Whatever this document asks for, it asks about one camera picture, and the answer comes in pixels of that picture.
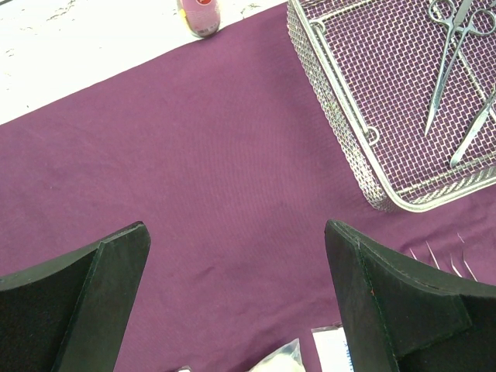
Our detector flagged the metal mesh tray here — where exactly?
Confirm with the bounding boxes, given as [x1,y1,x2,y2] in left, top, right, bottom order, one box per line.
[288,1,495,212]

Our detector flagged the steel forceps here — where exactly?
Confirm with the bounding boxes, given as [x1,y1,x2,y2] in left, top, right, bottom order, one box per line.
[424,1,495,136]

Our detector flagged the pink lid spice bottle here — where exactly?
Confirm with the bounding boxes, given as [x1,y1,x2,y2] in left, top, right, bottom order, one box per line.
[177,0,221,38]

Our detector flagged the white gauze bag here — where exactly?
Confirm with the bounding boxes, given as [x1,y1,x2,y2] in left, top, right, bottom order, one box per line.
[250,338,306,372]

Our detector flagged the steel scissors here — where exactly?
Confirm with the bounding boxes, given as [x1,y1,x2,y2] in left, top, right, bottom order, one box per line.
[449,86,495,168]

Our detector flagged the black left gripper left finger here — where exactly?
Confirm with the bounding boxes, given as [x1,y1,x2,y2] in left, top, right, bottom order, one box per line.
[1,222,151,371]

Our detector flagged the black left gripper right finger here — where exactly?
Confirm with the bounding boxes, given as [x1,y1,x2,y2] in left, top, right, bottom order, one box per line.
[325,220,495,371]

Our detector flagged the purple cloth wrap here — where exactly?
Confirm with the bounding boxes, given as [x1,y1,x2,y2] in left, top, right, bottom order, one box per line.
[1,5,495,371]

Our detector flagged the white blue label packet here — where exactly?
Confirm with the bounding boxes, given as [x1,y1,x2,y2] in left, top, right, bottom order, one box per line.
[312,323,354,372]

